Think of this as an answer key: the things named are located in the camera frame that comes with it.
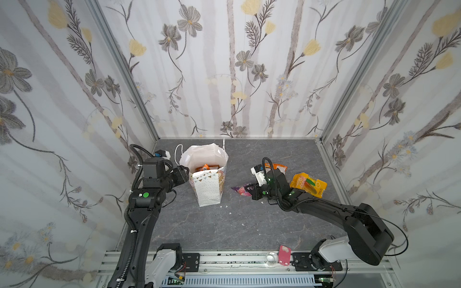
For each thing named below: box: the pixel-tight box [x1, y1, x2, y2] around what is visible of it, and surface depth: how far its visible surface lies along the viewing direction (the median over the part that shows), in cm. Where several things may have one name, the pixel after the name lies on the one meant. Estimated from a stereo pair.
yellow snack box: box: [289, 172, 328, 199], surface depth 95 cm
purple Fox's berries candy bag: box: [230, 183, 253, 197], surface depth 85 cm
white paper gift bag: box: [178, 138, 229, 207], surface depth 85 cm
